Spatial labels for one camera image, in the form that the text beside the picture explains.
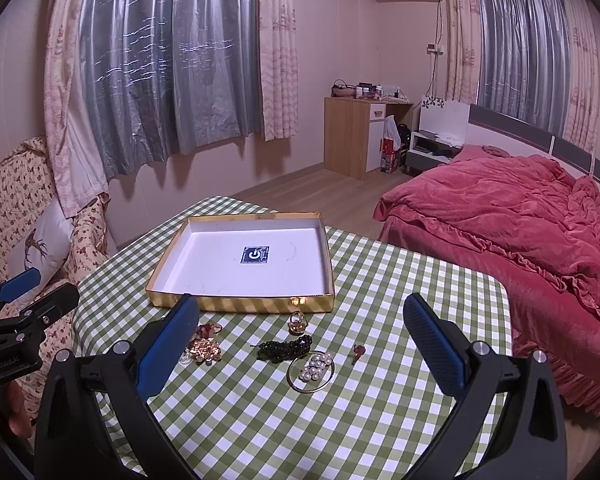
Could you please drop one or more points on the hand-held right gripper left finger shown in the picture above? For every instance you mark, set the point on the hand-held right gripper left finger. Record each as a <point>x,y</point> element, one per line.
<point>167,347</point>

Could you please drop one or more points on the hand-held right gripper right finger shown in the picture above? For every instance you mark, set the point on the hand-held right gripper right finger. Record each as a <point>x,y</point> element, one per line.
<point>436,347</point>

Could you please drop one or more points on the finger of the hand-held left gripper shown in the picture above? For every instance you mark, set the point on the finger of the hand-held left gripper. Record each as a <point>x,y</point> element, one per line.
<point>50,302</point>
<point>21,282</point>

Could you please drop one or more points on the gold cluster brooch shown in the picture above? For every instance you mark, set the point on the gold cluster brooch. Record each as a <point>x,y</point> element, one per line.
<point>205,351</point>

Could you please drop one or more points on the red and gold brooch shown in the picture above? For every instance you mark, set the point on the red and gold brooch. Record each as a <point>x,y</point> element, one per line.
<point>209,331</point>

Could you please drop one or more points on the small red earring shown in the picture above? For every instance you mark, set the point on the small red earring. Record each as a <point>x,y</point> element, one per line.
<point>358,353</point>

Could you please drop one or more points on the gold striped shallow box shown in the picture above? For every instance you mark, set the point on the gold striped shallow box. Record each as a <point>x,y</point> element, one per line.
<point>240,270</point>

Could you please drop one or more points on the black beaded hair clip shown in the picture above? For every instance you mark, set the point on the black beaded hair clip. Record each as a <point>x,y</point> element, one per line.
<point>285,347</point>

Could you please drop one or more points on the pearl cluster hair clip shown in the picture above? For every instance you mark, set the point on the pearl cluster hair clip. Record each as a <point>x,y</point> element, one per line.
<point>314,366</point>

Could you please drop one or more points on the thin gold hoop bangle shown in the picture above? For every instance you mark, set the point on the thin gold hoop bangle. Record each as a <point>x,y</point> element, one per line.
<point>300,386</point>

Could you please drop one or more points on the person's left hand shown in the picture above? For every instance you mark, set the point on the person's left hand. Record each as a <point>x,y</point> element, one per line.
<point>16,405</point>

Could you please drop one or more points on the white deer print pillow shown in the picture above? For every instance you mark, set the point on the white deer print pillow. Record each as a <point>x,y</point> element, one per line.
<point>42,245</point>

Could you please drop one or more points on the floral covered sofa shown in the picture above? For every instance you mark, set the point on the floral covered sofa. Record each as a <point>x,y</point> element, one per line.
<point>10,195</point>

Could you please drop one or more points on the green checked tablecloth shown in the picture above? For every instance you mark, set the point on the green checked tablecloth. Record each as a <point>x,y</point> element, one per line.
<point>260,425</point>

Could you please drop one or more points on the red ruffled blanket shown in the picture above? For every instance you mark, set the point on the red ruffled blanket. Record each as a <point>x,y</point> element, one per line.
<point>505,220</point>

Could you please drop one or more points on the floral pink curtain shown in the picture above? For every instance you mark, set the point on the floral pink curtain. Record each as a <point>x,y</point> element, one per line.
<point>462,35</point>
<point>67,110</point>
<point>582,70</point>
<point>279,50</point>

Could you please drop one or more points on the white grey nightstand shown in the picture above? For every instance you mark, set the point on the white grey nightstand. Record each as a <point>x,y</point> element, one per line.
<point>427,152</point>

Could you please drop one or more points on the red paper bag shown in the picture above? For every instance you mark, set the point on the red paper bag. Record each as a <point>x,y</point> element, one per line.
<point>390,157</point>

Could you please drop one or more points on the black bag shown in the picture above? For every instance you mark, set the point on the black bag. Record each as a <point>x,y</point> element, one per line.
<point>405,135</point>

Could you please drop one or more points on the white plastic bag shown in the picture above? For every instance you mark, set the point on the white plastic bag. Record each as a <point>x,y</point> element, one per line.
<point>391,127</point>

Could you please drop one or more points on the wooden cabinet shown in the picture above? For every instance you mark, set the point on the wooden cabinet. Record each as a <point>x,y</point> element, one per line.
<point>347,135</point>

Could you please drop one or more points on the white and grey headboard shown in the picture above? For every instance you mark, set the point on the white and grey headboard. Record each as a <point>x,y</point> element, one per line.
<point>510,122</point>

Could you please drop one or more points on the shiny grey curtain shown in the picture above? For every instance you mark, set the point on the shiny grey curtain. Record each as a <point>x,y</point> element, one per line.
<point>170,60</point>
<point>525,50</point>

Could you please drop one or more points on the woven basket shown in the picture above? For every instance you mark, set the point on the woven basket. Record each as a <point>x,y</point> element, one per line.
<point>343,91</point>

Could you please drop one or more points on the white wall control panel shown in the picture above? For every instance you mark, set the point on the white wall control panel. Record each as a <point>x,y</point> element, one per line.
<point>435,48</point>

